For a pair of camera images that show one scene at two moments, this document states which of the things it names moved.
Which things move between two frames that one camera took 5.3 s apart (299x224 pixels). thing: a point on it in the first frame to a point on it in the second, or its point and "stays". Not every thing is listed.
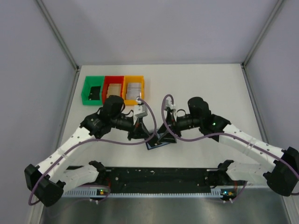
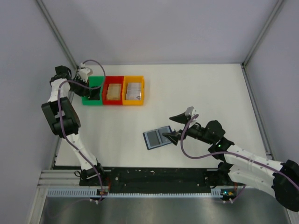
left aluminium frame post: x=48 y=17 stays
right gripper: x=169 y=126 to x=182 y=127
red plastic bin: x=111 y=80 stays
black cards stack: x=95 y=93 stays
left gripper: x=136 y=129 to x=86 y=91
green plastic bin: x=91 y=81 stays
